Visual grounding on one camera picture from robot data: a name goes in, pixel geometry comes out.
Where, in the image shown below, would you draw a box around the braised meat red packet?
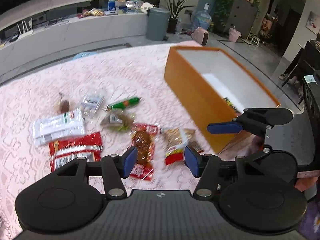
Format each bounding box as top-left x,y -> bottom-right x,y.
130,123 -> 160,181

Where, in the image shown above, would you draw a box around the yellow red peanut snack bag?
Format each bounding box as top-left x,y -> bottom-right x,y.
161,128 -> 204,165

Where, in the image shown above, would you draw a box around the white blue snack packet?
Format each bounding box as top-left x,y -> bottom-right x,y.
32,108 -> 86,147

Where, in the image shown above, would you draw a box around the green sausage stick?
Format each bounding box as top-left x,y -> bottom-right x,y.
106,96 -> 141,111

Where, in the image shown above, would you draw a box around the orange cardboard box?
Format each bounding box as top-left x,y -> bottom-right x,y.
164,46 -> 280,153

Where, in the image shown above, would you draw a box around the clear bag green nuts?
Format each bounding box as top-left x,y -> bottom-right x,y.
100,111 -> 135,132

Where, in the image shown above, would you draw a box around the red silver snack bag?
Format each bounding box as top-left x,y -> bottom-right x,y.
49,132 -> 103,172

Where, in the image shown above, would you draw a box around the clear pack white candies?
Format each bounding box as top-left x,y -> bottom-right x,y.
80,89 -> 105,117

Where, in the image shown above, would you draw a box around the small wrapped brown pastry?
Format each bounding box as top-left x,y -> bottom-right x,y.
55,92 -> 75,114

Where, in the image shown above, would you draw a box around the pink bucket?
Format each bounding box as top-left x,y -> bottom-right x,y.
228,27 -> 242,43

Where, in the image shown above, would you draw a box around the pink small heater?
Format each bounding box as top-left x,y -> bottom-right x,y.
191,27 -> 209,46

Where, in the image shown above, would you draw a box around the large water bottle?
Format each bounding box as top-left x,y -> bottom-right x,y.
192,9 -> 212,31

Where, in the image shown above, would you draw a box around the dark grey drawer cabinet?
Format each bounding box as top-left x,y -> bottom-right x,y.
223,0 -> 258,38

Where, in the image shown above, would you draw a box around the potted green plant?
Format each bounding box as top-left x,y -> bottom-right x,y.
164,0 -> 193,34

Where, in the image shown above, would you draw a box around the grey trash bin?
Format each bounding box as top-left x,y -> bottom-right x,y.
146,8 -> 170,41

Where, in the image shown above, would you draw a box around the long grey tv bench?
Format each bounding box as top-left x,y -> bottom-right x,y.
1,13 -> 148,75

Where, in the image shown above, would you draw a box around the white wifi router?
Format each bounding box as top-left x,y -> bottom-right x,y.
17,18 -> 34,40

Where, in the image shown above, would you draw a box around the teddy bear gift box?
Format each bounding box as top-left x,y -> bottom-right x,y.
107,0 -> 138,11

